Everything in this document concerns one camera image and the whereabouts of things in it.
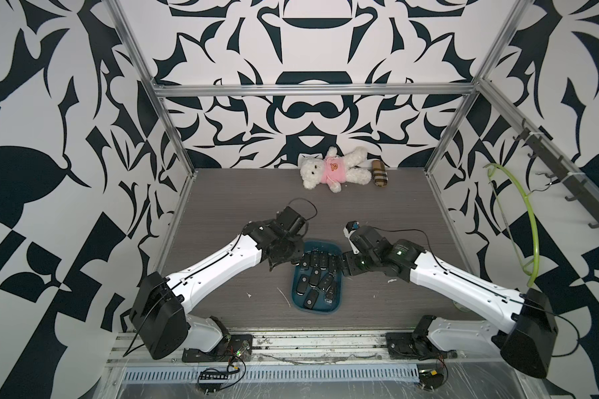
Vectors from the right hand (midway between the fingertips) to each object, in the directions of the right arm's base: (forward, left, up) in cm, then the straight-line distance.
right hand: (344, 258), depth 80 cm
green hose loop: (-9, -46, +13) cm, 48 cm away
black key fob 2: (+4, +6, -10) cm, 12 cm away
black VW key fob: (+3, +12, -10) cm, 16 cm away
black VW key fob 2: (-5, +14, -11) cm, 18 cm away
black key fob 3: (-2, +9, -11) cm, 15 cm away
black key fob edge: (-9, +11, -11) cm, 18 cm away
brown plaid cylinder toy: (+45, -22, -10) cm, 52 cm away
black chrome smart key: (-8, +5, -11) cm, 14 cm away
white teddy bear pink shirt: (+44, -2, -5) cm, 44 cm away
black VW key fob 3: (-4, +5, -10) cm, 12 cm away
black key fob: (+5, +9, -11) cm, 15 cm away
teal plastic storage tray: (-12, +7, -11) cm, 18 cm away
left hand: (+3, +14, +2) cm, 15 cm away
